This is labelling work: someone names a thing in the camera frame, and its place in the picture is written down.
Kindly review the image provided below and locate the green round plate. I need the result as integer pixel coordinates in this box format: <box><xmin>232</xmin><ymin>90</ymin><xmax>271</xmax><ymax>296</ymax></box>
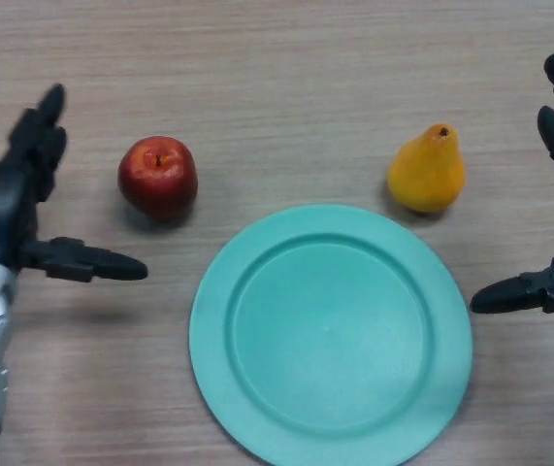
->
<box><xmin>188</xmin><ymin>204</ymin><xmax>473</xmax><ymax>466</ymax></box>

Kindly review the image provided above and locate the yellow pear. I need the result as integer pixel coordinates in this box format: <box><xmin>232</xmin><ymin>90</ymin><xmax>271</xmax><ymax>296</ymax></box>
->
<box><xmin>386</xmin><ymin>122</ymin><xmax>467</xmax><ymax>215</ymax></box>

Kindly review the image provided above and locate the red apple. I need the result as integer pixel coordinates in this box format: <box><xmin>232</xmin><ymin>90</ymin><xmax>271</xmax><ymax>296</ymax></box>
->
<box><xmin>116</xmin><ymin>135</ymin><xmax>199</xmax><ymax>222</ymax></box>

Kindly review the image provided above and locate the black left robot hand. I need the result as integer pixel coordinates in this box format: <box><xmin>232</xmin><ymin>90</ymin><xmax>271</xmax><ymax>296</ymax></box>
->
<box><xmin>0</xmin><ymin>83</ymin><xmax>149</xmax><ymax>283</ymax></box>

